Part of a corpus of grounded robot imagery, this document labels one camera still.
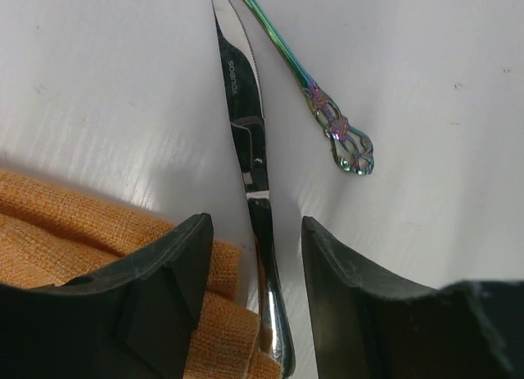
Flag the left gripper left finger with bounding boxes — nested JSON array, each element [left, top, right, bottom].
[[1, 213, 214, 378]]

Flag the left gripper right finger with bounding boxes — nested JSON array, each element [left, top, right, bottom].
[[301, 216, 523, 378]]

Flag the silver table knife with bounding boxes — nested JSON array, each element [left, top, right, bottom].
[[211, 0, 296, 378]]

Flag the copper bowl spoon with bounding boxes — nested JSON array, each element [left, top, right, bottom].
[[242, 0, 375, 176]]

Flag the orange cloth napkin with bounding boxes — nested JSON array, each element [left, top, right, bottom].
[[1, 170, 282, 378]]

